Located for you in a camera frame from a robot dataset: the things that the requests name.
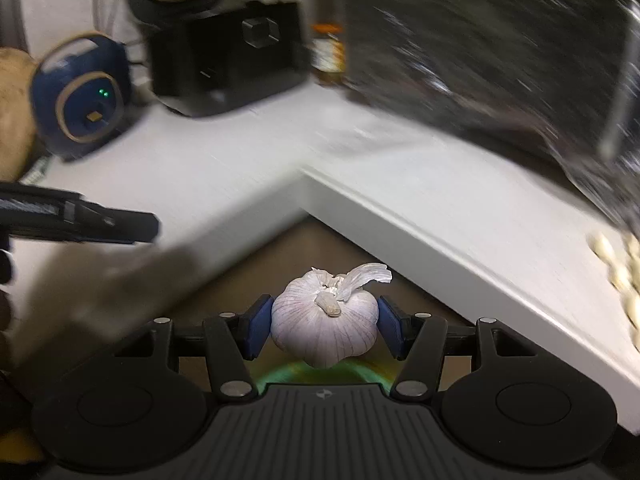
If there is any white garlic bulb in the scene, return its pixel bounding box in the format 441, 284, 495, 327
270, 262, 394, 370

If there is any pile of garlic cloves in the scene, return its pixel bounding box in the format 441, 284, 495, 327
586, 231, 640, 353

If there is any small printed packet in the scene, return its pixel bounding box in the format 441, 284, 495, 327
21, 154, 55, 187

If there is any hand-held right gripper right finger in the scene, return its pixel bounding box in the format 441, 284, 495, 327
377, 294, 539, 402

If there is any black box appliance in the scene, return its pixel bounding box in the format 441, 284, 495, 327
149, 0, 310, 118

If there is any round dark blue device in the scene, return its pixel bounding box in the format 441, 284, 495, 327
29, 32, 135, 162

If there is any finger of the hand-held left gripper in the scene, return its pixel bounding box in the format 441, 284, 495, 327
65, 199, 162, 246

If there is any jar with orange lid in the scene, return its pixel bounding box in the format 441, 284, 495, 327
309, 0, 348, 87

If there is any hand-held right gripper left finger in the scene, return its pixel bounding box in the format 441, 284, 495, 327
112, 294, 275, 404

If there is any beige round lump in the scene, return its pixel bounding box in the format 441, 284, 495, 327
0, 47, 39, 182

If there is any grey cable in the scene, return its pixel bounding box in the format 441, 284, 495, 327
91, 0, 152, 103

